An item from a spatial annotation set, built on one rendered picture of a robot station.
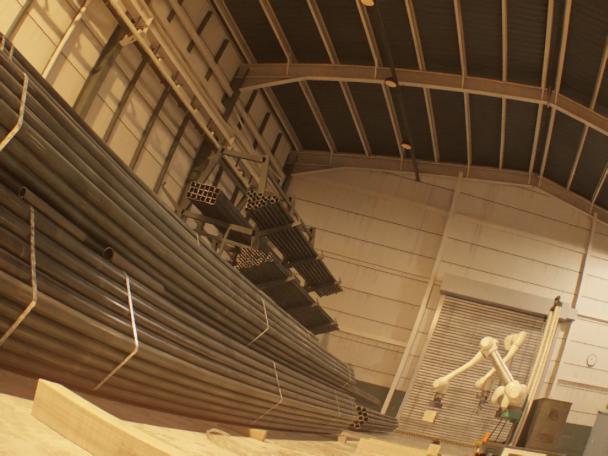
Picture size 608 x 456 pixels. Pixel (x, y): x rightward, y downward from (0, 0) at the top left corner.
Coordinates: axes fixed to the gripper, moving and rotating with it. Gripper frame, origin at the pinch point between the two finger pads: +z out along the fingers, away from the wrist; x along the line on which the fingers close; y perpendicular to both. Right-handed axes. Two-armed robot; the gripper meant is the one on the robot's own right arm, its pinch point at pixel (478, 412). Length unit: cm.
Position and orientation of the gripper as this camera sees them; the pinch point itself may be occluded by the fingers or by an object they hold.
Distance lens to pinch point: 604.2
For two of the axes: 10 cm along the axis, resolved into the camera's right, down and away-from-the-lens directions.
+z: -3.2, 9.1, -2.7
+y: 9.4, 2.7, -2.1
